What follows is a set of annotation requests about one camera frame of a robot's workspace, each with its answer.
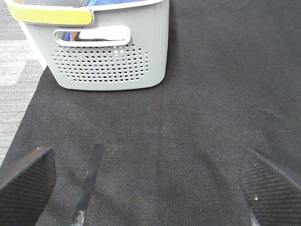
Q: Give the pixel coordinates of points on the black table cloth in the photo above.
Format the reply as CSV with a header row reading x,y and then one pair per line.
x,y
173,152

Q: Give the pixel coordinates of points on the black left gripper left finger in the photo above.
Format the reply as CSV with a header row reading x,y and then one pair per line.
x,y
26,186

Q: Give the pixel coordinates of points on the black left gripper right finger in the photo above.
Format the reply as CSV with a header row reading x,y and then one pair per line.
x,y
272,190

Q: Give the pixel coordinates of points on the grey perforated laundry basket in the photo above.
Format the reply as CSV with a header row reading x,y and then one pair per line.
x,y
99,45

